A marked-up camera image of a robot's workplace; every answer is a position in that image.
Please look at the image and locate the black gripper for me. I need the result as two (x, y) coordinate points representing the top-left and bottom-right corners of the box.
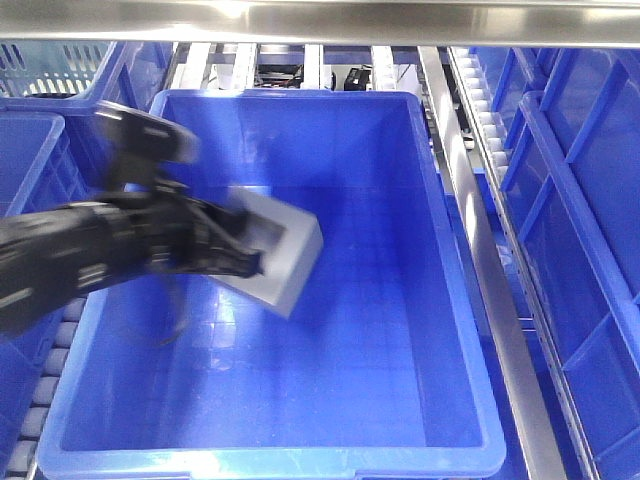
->
(139, 190), (263, 278)

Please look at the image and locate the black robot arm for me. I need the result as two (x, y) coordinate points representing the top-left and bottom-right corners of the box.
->
(1, 191), (263, 338)

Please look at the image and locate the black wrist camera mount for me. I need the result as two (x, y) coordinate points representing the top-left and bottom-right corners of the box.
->
(96, 101), (199, 191)

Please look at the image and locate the white perforated crate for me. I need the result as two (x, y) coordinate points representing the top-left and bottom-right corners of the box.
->
(1, 39), (112, 98)

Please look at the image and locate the blue bin at left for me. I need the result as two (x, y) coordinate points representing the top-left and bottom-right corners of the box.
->
(1, 112), (87, 476)

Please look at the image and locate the stainless steel shelf rack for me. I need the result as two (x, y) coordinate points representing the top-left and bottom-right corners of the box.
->
(1, 1), (639, 479)

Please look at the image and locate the large blue target bin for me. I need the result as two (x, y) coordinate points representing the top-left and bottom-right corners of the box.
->
(36, 90), (506, 479)

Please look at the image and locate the blue bin at right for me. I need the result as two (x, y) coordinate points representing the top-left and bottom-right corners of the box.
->
(501, 49), (639, 479)

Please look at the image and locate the gray square hollow base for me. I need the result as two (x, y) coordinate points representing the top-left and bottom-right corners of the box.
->
(211, 186), (323, 318)

